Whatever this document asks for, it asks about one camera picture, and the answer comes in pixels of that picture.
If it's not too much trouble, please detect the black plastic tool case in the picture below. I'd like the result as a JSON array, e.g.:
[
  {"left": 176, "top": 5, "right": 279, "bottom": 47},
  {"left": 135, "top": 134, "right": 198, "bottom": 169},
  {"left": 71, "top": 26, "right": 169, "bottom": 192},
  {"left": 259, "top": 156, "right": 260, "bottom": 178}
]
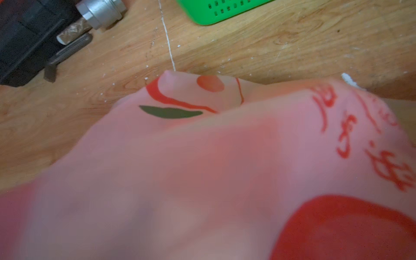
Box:
[{"left": 1, "top": 0, "right": 81, "bottom": 87}]

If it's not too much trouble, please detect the pink plastic bag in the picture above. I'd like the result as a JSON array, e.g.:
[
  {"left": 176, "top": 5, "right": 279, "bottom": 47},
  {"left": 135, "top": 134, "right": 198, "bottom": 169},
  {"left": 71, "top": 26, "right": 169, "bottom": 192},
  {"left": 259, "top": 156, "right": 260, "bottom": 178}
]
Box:
[{"left": 1, "top": 71, "right": 416, "bottom": 260}]

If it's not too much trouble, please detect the metal wrench tool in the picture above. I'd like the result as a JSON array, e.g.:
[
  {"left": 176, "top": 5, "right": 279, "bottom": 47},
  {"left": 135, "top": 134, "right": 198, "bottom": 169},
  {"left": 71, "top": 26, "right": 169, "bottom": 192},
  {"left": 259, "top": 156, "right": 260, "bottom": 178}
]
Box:
[{"left": 44, "top": 0, "right": 127, "bottom": 82}]

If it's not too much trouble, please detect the green plastic basket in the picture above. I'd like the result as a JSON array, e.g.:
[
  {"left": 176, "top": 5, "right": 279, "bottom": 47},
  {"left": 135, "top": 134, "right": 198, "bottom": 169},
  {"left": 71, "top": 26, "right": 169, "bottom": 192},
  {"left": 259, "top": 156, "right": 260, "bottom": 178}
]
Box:
[{"left": 177, "top": 0, "right": 272, "bottom": 26}]

